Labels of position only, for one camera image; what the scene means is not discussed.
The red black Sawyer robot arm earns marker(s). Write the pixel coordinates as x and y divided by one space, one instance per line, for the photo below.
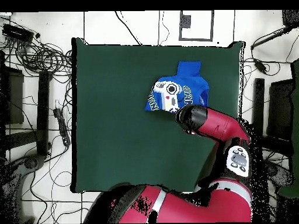
210 205

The grey square floor frame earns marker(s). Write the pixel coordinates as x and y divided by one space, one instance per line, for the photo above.
212 25

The grey chair base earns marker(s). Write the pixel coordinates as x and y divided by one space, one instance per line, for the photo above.
32 161
280 175

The black rod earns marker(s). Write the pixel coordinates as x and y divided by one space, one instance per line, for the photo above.
271 38

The black speckled box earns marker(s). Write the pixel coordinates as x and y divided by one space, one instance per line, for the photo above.
290 18

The black power adapter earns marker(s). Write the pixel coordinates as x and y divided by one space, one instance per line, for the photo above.
260 65

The black flat panel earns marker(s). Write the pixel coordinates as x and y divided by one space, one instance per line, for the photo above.
280 109
15 98

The dark green table cloth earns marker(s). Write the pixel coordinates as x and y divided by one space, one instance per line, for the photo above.
116 140

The blue printed t-shirt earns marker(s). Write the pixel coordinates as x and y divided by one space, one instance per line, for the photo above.
189 79

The black power strip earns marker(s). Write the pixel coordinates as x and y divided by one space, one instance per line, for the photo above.
62 127

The dark grey square patch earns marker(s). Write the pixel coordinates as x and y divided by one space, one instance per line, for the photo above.
186 21

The black box device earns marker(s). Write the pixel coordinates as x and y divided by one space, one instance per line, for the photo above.
17 32

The black stand bar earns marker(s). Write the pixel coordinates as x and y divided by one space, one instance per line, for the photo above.
43 112
258 100

